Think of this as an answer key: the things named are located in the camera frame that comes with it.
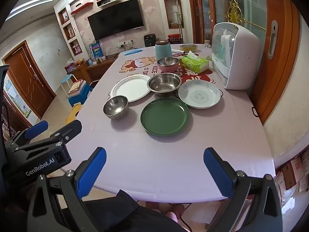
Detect brown wooden door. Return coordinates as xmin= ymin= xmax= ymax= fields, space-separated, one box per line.
xmin=2 ymin=40 xmax=56 ymax=126

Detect small glass dish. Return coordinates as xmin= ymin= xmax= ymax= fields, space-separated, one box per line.
xmin=179 ymin=44 xmax=199 ymax=53

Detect dark trousers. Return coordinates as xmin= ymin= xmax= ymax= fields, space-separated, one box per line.
xmin=83 ymin=190 xmax=186 ymax=232

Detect stack of books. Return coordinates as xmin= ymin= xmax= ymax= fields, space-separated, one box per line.
xmin=68 ymin=79 xmax=87 ymax=96

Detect large steel bowl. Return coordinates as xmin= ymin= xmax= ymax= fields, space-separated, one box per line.
xmin=147 ymin=72 xmax=182 ymax=98

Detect white stool with blue seat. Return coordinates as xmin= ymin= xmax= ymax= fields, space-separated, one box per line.
xmin=60 ymin=75 xmax=78 ymax=93

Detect pink steel bowl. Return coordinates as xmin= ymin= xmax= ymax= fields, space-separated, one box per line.
xmin=157 ymin=57 xmax=180 ymax=73

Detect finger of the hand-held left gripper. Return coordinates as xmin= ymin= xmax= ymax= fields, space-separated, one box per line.
xmin=14 ymin=119 xmax=82 ymax=155
xmin=5 ymin=121 xmax=49 ymax=148

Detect printed paper packets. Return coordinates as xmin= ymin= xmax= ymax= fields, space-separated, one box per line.
xmin=275 ymin=150 xmax=309 ymax=194

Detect green tissue pack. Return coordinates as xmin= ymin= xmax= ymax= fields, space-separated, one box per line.
xmin=181 ymin=51 xmax=209 ymax=73

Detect red wall shelf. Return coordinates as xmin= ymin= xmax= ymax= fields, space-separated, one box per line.
xmin=71 ymin=2 xmax=94 ymax=15

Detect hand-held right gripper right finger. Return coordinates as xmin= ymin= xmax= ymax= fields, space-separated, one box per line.
xmin=203 ymin=147 xmax=283 ymax=232

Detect pink slipper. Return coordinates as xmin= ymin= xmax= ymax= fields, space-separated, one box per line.
xmin=164 ymin=204 xmax=185 ymax=223

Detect silver door handle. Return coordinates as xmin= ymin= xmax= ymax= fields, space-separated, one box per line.
xmin=267 ymin=20 xmax=278 ymax=60

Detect blue plastic stool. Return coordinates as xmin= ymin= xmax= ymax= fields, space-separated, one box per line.
xmin=68 ymin=87 xmax=93 ymax=107

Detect red tissue box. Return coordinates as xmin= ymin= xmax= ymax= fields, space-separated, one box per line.
xmin=65 ymin=61 xmax=78 ymax=73

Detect blue patterned ceramic dish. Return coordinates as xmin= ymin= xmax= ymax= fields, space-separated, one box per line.
xmin=178 ymin=80 xmax=221 ymax=109

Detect white wall shelf box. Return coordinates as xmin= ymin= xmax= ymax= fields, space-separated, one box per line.
xmin=96 ymin=0 xmax=120 ymax=8

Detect white plate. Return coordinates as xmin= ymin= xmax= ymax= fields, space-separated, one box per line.
xmin=110 ymin=74 xmax=151 ymax=102

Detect blue toy box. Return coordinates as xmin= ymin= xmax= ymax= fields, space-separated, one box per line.
xmin=89 ymin=42 xmax=102 ymax=60

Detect wooden cabinet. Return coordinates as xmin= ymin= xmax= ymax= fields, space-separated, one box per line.
xmin=65 ymin=55 xmax=119 ymax=84

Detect pink printed tablecloth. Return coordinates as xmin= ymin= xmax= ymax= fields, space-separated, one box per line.
xmin=60 ymin=44 xmax=276 ymax=203

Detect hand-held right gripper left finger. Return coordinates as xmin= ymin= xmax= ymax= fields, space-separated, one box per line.
xmin=26 ymin=147 xmax=107 ymax=232

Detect small steel bowl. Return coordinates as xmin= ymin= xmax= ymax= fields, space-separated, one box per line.
xmin=103 ymin=95 xmax=129 ymax=120

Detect green plate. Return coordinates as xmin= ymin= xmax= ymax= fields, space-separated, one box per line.
xmin=140 ymin=98 xmax=190 ymax=136

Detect white bottle sterilizer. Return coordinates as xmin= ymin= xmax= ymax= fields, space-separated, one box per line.
xmin=212 ymin=22 xmax=261 ymax=90

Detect gold ornament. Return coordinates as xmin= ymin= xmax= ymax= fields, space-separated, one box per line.
xmin=224 ymin=0 xmax=247 ymax=26

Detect black air fryer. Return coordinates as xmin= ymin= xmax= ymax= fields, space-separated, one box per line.
xmin=144 ymin=34 xmax=156 ymax=47

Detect black television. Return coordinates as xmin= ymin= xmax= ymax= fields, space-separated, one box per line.
xmin=87 ymin=0 xmax=144 ymax=41

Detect yellow stool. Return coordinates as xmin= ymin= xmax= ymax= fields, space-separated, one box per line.
xmin=65 ymin=103 xmax=82 ymax=125

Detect wooden sliding door frame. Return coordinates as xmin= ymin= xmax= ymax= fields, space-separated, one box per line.
xmin=251 ymin=0 xmax=301 ymax=125

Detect teal canister with brown lid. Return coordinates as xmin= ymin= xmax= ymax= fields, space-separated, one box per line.
xmin=154 ymin=40 xmax=172 ymax=60

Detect colourful wall poster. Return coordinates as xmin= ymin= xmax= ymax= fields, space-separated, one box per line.
xmin=3 ymin=78 xmax=33 ymax=119

